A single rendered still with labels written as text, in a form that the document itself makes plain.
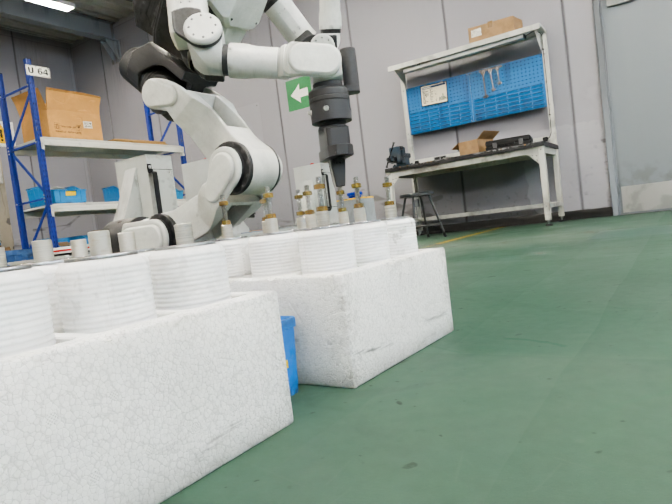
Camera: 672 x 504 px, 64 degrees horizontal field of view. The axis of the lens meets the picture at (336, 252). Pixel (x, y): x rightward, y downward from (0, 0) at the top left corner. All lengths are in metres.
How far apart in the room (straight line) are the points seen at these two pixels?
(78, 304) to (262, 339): 0.22
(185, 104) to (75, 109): 4.92
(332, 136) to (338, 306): 0.44
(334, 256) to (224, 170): 0.63
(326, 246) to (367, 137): 5.93
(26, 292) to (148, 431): 0.18
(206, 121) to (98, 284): 1.01
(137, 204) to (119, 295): 2.87
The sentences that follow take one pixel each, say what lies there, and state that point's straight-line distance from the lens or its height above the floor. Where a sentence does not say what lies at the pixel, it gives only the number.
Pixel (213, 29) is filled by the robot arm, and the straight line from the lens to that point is 1.22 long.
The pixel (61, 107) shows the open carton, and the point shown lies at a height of 1.78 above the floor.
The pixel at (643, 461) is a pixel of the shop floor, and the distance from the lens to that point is 0.62.
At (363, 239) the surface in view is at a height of 0.22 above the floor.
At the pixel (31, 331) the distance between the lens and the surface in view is 0.56.
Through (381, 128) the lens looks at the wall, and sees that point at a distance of 6.71.
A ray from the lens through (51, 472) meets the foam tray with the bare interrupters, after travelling 0.55.
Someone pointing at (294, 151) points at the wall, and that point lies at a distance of 7.39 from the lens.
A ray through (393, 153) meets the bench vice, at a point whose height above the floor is 0.89.
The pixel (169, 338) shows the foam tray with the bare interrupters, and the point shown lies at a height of 0.16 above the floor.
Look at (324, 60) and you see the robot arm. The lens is 1.18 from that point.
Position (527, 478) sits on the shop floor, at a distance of 0.58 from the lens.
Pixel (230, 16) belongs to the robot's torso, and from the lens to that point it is 1.55.
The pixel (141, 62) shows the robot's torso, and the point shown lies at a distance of 1.76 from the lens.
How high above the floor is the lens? 0.26
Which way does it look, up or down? 3 degrees down
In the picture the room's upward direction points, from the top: 7 degrees counter-clockwise
